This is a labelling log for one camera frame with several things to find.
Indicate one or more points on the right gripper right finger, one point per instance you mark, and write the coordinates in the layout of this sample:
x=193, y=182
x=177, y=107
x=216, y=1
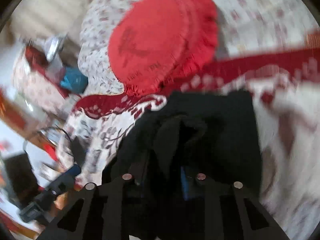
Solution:
x=225, y=207

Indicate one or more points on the red heart ruffled pillow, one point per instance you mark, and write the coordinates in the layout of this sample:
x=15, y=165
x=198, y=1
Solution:
x=160, y=41

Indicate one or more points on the blue plastic bag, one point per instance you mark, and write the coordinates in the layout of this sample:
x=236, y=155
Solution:
x=74, y=81

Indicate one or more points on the beige curtain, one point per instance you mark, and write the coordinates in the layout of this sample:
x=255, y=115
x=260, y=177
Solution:
x=45, y=18

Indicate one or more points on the black pants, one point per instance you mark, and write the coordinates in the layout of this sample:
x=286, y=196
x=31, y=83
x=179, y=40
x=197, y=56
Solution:
x=203, y=133

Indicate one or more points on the floral white quilt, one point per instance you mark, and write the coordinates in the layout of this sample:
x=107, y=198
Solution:
x=244, y=27

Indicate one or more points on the red white plush blanket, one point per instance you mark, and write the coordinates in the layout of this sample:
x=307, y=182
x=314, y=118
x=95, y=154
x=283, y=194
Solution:
x=285, y=90

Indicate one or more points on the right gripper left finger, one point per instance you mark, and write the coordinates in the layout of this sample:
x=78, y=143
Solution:
x=108, y=211

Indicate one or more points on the red hanging bag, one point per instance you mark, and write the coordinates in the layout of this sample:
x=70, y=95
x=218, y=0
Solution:
x=38, y=62

